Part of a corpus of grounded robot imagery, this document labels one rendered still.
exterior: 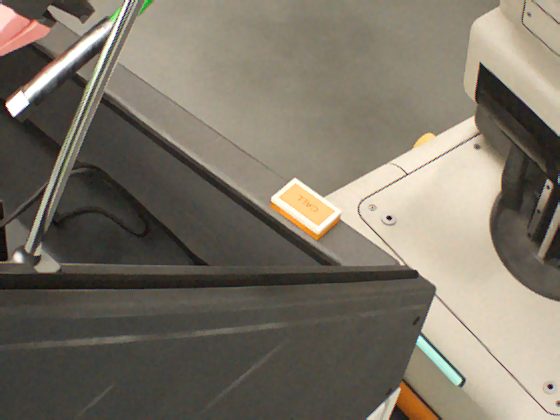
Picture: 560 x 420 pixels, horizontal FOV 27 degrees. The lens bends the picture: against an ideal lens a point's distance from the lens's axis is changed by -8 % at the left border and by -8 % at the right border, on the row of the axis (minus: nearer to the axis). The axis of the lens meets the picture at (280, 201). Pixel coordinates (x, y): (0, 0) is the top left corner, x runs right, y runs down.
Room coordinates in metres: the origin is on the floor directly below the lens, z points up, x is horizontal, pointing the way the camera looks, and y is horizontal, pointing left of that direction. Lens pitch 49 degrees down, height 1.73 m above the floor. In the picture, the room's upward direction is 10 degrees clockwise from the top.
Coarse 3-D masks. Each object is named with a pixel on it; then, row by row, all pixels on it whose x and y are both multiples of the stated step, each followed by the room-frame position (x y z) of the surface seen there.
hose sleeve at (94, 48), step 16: (96, 32) 0.59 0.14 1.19; (80, 48) 0.58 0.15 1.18; (96, 48) 0.59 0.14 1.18; (64, 64) 0.58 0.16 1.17; (80, 64) 0.58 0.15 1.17; (32, 80) 0.57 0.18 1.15; (48, 80) 0.57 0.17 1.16; (64, 80) 0.57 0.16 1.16; (32, 96) 0.56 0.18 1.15; (48, 96) 0.57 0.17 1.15
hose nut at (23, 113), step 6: (18, 90) 0.57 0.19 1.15; (12, 96) 0.56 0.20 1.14; (18, 96) 0.56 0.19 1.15; (24, 96) 0.56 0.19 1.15; (12, 102) 0.56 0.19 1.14; (18, 102) 0.56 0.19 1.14; (24, 102) 0.56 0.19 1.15; (30, 102) 0.56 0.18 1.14; (12, 108) 0.55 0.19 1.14; (18, 108) 0.55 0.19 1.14; (24, 108) 0.55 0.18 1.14; (30, 108) 0.56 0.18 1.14; (36, 108) 0.56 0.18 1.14; (12, 114) 0.55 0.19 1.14; (18, 114) 0.55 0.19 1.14; (24, 114) 0.55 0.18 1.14; (30, 114) 0.56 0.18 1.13; (24, 120) 0.55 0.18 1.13
